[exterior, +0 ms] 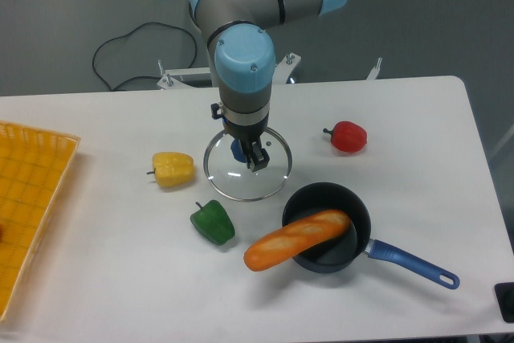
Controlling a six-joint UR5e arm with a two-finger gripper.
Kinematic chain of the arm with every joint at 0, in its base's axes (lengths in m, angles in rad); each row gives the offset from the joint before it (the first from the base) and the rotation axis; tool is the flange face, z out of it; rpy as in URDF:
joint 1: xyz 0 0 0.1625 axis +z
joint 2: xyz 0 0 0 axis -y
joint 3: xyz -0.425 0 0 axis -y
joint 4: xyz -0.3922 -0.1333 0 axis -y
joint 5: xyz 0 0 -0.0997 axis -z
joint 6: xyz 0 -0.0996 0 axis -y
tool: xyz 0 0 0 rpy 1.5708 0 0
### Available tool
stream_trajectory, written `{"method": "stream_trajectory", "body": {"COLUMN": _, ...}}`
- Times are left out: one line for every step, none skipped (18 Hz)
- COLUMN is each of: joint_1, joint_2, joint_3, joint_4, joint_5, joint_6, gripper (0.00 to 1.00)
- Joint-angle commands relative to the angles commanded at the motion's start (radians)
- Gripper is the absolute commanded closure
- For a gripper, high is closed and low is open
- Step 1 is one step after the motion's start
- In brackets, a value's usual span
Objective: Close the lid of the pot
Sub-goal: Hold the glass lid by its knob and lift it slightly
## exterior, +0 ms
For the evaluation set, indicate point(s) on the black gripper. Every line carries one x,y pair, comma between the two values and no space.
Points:
247,127

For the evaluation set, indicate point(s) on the glass pot lid blue knob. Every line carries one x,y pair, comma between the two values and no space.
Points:
226,169

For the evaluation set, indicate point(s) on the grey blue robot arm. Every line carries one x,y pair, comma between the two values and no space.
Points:
242,61

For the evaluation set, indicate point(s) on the green toy bell pepper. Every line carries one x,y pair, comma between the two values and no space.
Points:
213,222

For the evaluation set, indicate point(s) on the yellow toy bell pepper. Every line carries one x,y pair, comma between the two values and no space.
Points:
172,169

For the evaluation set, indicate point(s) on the red toy bell pepper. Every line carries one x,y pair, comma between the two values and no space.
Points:
347,137

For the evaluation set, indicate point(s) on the orange toy baguette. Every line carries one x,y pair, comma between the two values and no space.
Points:
295,238

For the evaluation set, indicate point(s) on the yellow plastic basket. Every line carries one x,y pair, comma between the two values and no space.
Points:
34,163

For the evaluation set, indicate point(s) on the black device at table edge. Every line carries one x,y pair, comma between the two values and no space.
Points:
505,298

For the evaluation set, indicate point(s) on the dark pot blue handle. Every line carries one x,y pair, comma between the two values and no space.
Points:
338,253

